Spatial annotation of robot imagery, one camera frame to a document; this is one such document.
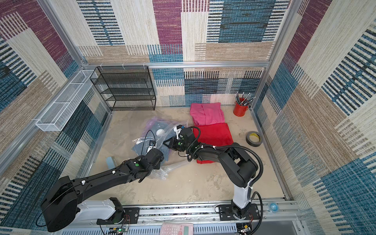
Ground red pen holder cup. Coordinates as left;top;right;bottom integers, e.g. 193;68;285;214
233;98;249;117

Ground pink calculator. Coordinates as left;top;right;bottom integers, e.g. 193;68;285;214
160;223;194;235

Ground blue denim jeans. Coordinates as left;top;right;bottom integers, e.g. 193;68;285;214
132;137;170;162

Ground red garment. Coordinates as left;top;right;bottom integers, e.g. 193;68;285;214
196;123;234;164

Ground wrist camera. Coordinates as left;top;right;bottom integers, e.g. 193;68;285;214
173;125;185;139
147;140;156;152

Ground pink trousers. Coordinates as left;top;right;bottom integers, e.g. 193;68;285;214
190;102;225;126

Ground grey tape roll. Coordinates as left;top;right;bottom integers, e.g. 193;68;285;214
246;131;263;147

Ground white wire mesh basket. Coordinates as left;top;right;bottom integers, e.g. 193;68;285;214
36;70;94;132

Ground lilac garment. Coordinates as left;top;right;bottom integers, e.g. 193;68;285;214
144;117;178;139

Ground clear plastic vacuum bag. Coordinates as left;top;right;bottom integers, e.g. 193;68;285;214
140;121;189;180

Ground black cable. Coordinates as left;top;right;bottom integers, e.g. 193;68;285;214
140;129;157;156

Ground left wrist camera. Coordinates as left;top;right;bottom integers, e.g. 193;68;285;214
147;140;156;152

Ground black mesh shelf rack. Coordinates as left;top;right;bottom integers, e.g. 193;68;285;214
90;66;156;112

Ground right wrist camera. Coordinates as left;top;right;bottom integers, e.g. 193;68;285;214
173;125;185;139

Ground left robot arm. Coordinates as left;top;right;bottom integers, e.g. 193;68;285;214
41;148;164;232

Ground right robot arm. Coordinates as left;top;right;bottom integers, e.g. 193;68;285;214
163;125;264;219

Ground white vacuum bag valve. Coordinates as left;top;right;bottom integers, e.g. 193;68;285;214
156;129;164;136

